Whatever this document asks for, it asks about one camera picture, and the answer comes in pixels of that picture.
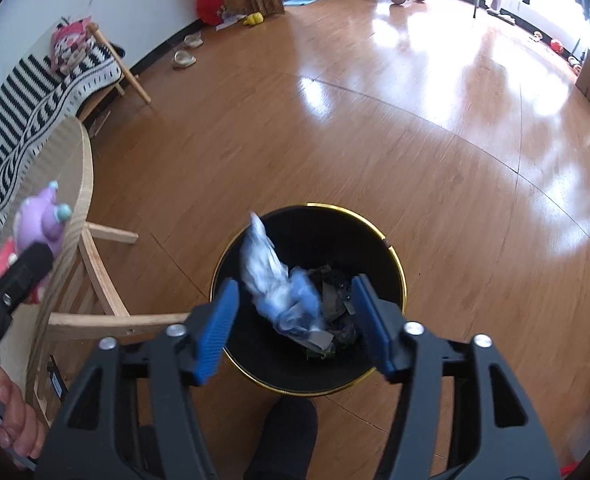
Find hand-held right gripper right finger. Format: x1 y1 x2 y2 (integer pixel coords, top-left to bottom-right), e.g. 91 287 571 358
351 274 560 480

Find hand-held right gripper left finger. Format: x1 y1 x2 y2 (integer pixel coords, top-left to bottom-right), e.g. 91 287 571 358
34 278 240 480

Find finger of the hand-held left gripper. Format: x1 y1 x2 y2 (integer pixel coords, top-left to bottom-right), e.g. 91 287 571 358
0 242 56 306

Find purple plush toy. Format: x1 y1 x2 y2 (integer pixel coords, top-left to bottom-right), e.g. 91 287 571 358
0 181 72 306

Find blue white snack wrapper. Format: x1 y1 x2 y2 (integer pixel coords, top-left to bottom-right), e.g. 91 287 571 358
239 211 326 338

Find black bin with gold rim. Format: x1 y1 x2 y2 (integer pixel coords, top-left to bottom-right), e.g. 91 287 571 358
210 203 406 398

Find person's left hand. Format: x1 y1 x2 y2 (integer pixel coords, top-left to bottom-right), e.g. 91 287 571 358
0 367 48 461

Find dark crumpled scraps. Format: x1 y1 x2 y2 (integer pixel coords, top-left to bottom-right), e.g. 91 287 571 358
302 262 360 361

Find small black box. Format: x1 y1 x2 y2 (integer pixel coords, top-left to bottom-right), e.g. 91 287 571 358
47 357 68 401

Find round wooden table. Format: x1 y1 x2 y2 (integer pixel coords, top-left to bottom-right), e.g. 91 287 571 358
0 117 190 428

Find person's black sock foot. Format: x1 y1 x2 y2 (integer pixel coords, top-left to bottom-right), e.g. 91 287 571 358
244 399 320 480

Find black white striped blanket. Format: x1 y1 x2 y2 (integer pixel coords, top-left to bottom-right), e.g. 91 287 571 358
0 42 124 281

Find wooden bench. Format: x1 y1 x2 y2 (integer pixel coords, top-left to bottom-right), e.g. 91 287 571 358
77 22 152 126

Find white paper sheet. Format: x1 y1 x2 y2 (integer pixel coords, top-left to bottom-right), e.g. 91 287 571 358
216 12 248 31

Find red bag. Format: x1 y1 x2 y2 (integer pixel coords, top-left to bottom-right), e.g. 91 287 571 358
196 0 226 26

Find mop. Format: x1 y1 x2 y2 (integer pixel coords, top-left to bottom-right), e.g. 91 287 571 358
472 0 518 26

